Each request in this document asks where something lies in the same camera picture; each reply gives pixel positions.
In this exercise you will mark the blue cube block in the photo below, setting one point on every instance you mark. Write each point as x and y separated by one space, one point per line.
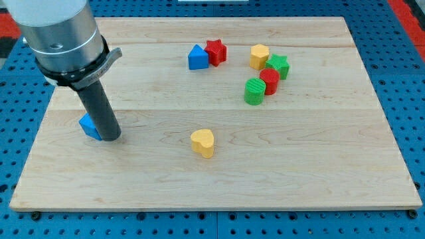
88 127

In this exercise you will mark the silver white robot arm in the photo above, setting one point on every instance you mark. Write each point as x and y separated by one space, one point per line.
64 36

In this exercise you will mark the light wooden board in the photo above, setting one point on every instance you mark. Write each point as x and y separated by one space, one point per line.
321 142

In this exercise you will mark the yellow heart block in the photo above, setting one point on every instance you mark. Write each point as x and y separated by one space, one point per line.
202 142

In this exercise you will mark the green cylinder block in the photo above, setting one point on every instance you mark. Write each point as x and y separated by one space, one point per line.
254 91

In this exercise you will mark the blue triangular block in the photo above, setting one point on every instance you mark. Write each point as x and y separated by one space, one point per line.
198 58

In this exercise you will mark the red star block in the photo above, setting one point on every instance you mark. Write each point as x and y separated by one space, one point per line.
216 51

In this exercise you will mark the red cylinder block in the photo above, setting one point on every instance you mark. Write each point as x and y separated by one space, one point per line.
271 78

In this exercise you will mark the yellow hexagon block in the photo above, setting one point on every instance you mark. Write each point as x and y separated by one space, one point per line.
259 54

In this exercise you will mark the green star block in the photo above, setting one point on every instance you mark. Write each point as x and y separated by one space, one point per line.
280 64

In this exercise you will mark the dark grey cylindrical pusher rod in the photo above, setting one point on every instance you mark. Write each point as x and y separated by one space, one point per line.
97 105

